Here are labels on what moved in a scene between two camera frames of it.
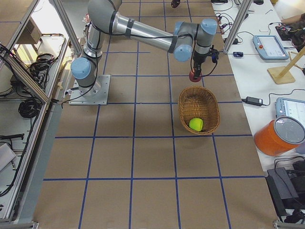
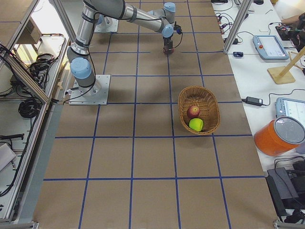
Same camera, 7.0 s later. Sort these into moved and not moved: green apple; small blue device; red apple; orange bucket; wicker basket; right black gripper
Moved: right black gripper; red apple
Not moved: small blue device; wicker basket; green apple; orange bucket
